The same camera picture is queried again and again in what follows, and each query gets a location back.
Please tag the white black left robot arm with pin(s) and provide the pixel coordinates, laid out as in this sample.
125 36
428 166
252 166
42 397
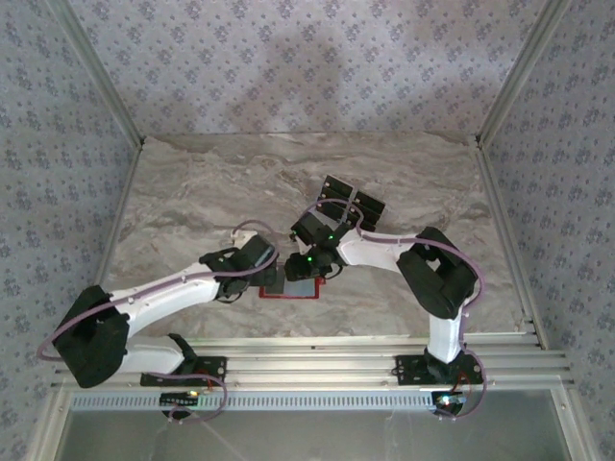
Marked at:
168 293

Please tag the grey metal panel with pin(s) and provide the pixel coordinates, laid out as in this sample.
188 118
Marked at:
312 437

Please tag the small circuit board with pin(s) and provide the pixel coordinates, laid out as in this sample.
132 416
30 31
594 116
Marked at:
449 401
178 398

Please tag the aluminium frame post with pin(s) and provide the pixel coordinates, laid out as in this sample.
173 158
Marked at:
520 72
48 427
99 72
574 427

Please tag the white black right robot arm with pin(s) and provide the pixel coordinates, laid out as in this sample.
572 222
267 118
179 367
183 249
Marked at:
375 252

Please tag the aluminium side rail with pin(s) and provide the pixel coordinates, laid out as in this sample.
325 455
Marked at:
113 240
510 240

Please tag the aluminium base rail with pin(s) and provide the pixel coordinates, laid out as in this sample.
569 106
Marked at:
312 365

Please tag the clear acrylic card stand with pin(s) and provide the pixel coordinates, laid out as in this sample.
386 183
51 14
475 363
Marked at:
353 197

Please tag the red leather card holder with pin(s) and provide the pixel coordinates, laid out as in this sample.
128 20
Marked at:
302 290

